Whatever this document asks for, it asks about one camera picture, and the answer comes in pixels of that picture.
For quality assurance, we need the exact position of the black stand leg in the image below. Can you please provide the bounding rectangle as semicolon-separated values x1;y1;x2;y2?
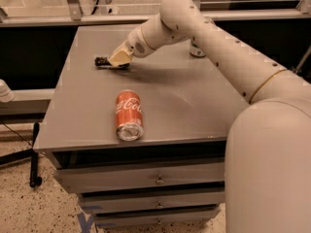
0;122;42;188

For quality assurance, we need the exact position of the green white 7up can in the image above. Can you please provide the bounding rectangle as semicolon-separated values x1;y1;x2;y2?
190;40;206;57

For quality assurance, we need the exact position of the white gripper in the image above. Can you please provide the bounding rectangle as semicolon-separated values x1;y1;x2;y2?
108;27;154;67

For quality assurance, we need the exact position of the grey bottom drawer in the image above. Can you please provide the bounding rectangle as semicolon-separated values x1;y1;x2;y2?
94;205;220;228

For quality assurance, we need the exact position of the blue floor tape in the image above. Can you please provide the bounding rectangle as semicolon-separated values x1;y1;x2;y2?
76;209;111;233

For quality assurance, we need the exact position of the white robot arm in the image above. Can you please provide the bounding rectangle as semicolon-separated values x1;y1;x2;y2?
108;0;311;233

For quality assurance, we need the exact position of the grey drawer cabinet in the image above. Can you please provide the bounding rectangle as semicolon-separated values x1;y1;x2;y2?
34;26;246;229

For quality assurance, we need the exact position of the white cylindrical object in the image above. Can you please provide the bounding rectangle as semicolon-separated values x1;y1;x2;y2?
0;80;15;103

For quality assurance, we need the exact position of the grey top drawer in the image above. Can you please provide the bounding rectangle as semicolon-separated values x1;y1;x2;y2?
54;158;225;193

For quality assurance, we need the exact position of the grey middle drawer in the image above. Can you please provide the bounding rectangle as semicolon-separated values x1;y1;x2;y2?
79;188;225;214

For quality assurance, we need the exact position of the grey drawer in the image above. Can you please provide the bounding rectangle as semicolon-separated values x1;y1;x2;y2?
79;188;225;214
94;205;220;228
54;158;225;193

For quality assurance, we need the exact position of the red coca-cola can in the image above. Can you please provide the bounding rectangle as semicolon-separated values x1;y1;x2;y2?
116;89;144;141

